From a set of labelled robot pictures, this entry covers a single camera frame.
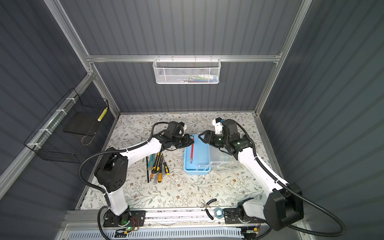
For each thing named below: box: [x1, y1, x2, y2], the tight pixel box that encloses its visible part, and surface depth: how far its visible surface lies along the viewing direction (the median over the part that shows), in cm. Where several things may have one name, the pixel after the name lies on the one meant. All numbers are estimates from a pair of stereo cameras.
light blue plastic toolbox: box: [183, 134, 235, 176], surface depth 88 cm
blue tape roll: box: [214, 207, 224, 220], surface depth 76 cm
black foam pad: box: [63, 111, 101, 136], surface depth 78 cm
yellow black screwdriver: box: [162, 153, 170, 176], surface depth 90 cm
